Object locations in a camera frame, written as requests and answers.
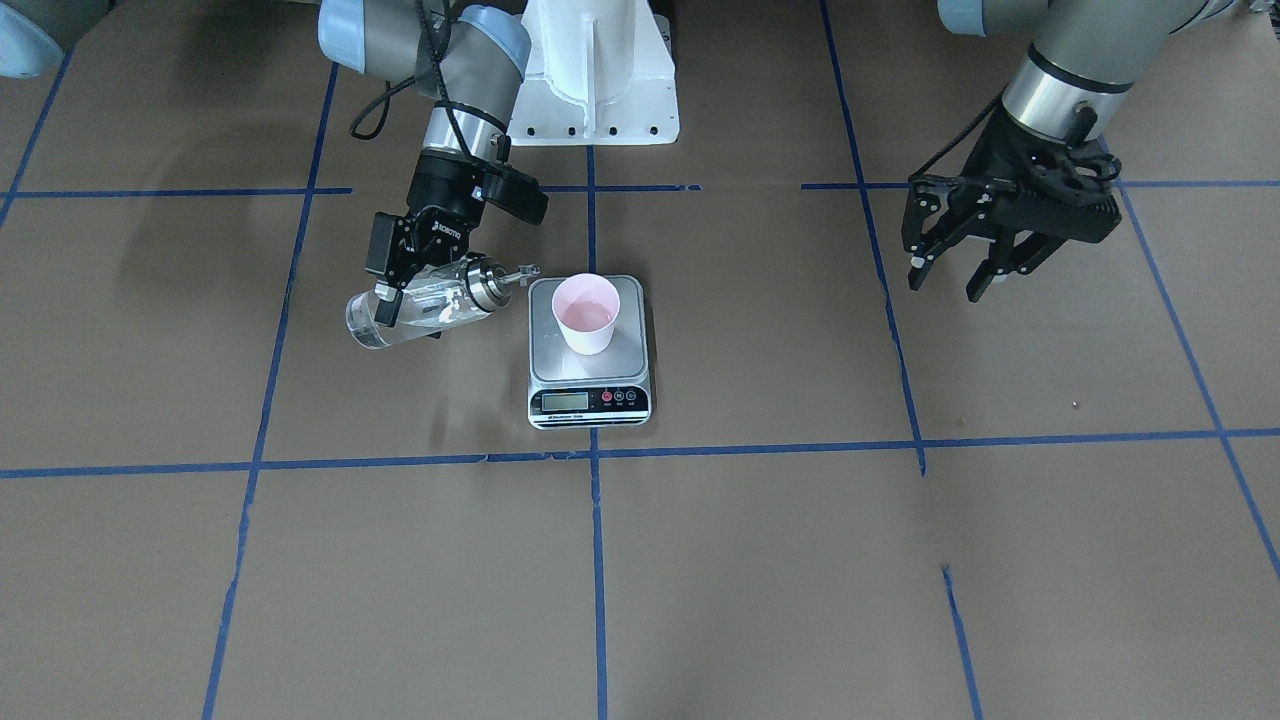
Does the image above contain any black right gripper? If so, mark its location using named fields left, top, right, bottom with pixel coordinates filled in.
left=365, top=150, right=497, bottom=328

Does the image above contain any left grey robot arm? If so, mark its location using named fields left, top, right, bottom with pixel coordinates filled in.
left=901, top=1, right=1231, bottom=302

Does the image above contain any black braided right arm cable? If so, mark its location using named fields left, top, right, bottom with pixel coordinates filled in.
left=348, top=0, right=471, bottom=141

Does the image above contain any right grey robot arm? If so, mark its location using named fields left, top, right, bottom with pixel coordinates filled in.
left=317, top=1, right=548, bottom=348

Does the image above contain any pink plastic cup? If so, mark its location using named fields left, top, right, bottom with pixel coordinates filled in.
left=550, top=273, right=621, bottom=356

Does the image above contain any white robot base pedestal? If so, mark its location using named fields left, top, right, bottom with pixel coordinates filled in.
left=509, top=1, right=681, bottom=147

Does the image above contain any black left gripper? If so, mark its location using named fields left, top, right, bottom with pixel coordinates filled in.
left=901, top=110, right=1061, bottom=304

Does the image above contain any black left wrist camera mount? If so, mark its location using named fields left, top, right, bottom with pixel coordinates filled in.
left=984, top=104, right=1123, bottom=243

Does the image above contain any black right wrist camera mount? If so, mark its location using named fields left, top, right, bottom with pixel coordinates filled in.
left=480, top=163, right=549, bottom=225

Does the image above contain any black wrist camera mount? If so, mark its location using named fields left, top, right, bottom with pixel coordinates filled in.
left=984, top=104, right=1123, bottom=243
left=480, top=163, right=549, bottom=225

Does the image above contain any silver digital kitchen scale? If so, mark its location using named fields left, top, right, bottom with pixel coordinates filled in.
left=527, top=274, right=653, bottom=430

